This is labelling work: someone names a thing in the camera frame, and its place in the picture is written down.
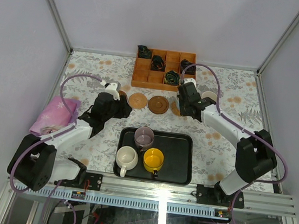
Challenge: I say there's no dark wooden coaster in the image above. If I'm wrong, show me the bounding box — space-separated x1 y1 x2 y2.
148 95 169 115
119 91 128 101

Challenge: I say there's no woven rattan coaster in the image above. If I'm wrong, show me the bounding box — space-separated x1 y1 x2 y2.
170 99 181 117
128 92 148 109

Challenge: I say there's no pink cup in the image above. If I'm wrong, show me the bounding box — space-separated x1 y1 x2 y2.
201 91 217 102

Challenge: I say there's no purple cup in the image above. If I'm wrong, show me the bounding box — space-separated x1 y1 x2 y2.
134 126 154 152

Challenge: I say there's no white cup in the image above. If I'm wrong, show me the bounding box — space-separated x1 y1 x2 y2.
115 146 139 177

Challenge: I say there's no yellow cup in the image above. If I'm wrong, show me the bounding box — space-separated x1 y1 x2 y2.
143 148 164 179

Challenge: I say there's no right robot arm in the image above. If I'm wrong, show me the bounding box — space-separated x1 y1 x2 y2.
177 82 277 206

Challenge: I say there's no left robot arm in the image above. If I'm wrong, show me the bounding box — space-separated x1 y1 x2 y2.
7 92 132 191

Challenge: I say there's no rolled dark cloth green floral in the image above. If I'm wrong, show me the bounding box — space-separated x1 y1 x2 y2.
163 70 180 86

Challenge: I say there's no wooden compartment tray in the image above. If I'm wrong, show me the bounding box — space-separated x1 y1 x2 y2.
131 46 197 92

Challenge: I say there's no rolled dark cloth right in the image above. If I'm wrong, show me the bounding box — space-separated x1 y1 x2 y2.
180 59 196 75

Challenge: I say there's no black serving tray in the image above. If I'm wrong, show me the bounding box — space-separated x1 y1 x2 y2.
125 130 193 185

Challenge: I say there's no pink patterned cloth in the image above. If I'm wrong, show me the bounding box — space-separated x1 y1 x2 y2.
29 96 81 136

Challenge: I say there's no rolled dark cloth orange pattern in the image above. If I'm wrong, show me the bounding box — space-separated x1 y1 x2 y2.
150 55 166 72

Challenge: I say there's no rolled dark cloth back-left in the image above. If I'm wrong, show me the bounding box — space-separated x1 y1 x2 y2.
137 45 152 59

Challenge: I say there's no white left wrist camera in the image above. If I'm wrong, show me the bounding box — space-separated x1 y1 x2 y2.
101 80 121 101

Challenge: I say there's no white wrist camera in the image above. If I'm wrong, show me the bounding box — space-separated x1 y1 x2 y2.
180 78 197 88
101 80 121 101

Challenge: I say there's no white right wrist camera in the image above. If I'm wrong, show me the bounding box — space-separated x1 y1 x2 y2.
180 78 197 88

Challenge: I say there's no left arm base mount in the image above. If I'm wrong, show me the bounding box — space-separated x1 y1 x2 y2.
61 158 103 191

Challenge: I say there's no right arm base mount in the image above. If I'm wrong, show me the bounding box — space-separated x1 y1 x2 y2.
190 180 249 209

